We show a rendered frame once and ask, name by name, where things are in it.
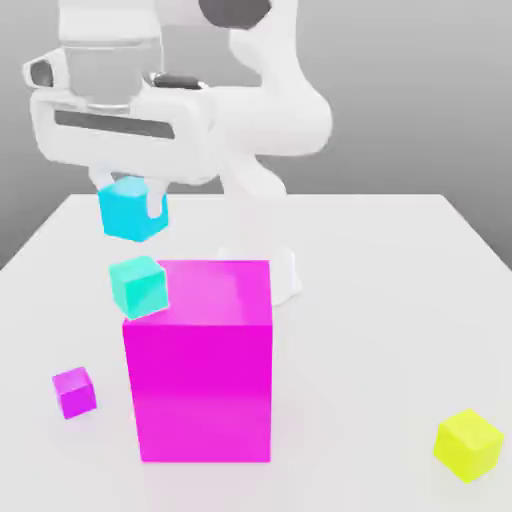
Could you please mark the small purple cube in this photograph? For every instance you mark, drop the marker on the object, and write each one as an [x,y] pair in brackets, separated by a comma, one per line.
[74,392]

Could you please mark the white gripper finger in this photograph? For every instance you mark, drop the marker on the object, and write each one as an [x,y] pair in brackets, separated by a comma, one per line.
[156,200]
[100,178]

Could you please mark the small turquoise cube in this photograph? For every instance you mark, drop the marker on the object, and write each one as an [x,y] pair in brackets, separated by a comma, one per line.
[138,286]

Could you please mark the large magenta box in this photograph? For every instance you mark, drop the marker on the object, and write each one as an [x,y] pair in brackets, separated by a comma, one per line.
[204,380]

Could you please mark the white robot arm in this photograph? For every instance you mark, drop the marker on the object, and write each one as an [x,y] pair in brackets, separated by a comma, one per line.
[280,112]

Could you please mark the small cyan cube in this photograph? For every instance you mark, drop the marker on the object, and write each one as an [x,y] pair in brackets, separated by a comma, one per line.
[128,212]

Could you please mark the small yellow cube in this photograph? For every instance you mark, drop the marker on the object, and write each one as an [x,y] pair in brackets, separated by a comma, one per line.
[468,446]

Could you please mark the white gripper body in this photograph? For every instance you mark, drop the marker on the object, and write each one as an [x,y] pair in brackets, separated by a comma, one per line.
[120,148]

